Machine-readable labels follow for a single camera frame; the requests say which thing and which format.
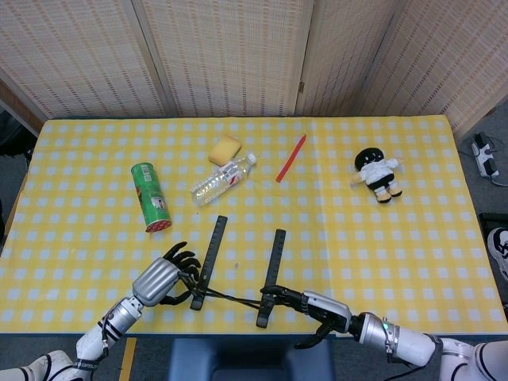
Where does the black bulky object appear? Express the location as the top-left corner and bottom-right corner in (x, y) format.
(0, 109), (35, 160)

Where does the yellow checkered tablecloth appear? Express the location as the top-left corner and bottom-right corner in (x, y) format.
(0, 114), (507, 337)

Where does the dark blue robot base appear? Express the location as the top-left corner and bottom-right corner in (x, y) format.
(166, 337), (337, 381)

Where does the black folding stand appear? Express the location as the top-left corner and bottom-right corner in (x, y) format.
(189, 215), (287, 329)

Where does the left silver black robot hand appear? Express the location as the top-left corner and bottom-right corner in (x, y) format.
(132, 241), (203, 309)

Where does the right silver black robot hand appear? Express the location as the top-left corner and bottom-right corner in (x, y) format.
(260, 284), (354, 350)

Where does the white and black sneaker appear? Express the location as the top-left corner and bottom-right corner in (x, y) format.
(487, 227), (508, 283)

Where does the green chips can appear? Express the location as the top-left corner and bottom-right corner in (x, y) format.
(130, 161), (172, 234)

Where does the white power strip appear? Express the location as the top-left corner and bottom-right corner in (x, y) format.
(471, 133), (500, 179)

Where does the black and white plush doll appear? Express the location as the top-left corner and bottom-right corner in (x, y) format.
(348, 148), (406, 206)

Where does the yellow sponge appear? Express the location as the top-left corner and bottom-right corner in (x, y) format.
(208, 134), (243, 164)

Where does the red pen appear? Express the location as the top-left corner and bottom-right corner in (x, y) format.
(275, 133), (307, 184)

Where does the woven folding screen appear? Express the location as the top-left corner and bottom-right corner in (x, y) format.
(0, 0), (508, 138)

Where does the clear plastic water bottle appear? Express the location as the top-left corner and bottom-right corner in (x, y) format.
(190, 152), (258, 207)

